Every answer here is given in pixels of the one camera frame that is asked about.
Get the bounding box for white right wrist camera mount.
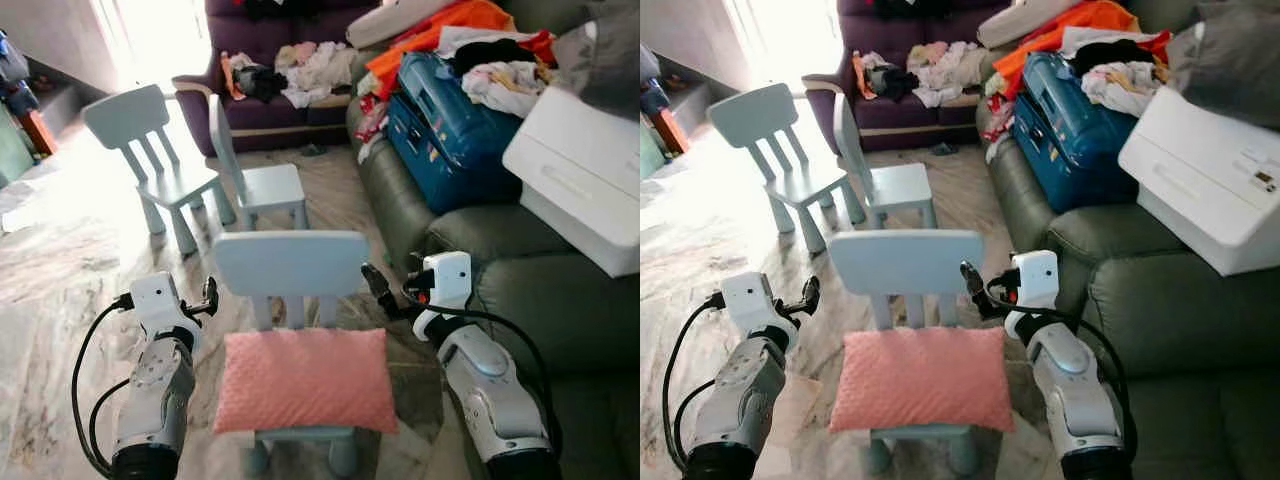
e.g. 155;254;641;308
420;251;473;313
1012;250;1061;311

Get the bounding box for black crumpled garment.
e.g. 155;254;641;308
865;64;916;101
235;64;291;103

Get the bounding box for pale clothes pile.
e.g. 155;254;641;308
905;40;991;109
275;40;359;109

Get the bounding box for red white patterned cloth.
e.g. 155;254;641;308
978;70;1016;146
350;70;391;166

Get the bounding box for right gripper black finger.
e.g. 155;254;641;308
361;262;403;321
959;260;1001;321

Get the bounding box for pink dotted pillow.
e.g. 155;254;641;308
213;328;399;435
828;326;1014;434

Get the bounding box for beige bolster pillow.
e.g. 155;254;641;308
975;0;1081;49
345;0;461;49

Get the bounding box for long black left arm cable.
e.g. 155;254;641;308
70;293;136;479
662;293;723;476

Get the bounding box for short black left arm cable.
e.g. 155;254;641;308
88;378;136;473
678;380;723;471

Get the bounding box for blue hard suitcase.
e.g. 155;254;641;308
1012;52;1136;214
385;52;523;214

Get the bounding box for green leather sofa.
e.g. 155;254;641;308
345;90;641;480
975;95;1280;480

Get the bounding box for orange cloth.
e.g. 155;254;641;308
992;0;1141;101
365;0;516;101

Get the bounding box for purple sofa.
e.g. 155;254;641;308
802;0;1001;153
172;0;381;158

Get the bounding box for brown wooden board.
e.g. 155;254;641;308
655;108;691;156
18;108;59;158

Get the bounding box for white crumpled clothes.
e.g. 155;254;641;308
460;60;551;119
1080;60;1166;119

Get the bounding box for black cloth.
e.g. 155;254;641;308
450;38;541;76
1070;38;1151;76

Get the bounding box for light blue child chair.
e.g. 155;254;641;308
706;83;866;256
833;92;939;231
82;85;236;256
828;229;986;479
208;95;309;233
213;231;373;479

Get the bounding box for dark blue bag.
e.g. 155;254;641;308
0;30;41;119
640;45;673;119

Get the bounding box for grey cushion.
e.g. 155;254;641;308
553;0;641;121
1165;0;1280;131

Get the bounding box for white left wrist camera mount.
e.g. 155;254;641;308
720;271;799;351
130;271;193;341

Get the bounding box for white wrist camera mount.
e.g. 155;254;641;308
1012;250;1061;311
720;271;799;351
420;251;473;313
130;271;193;341

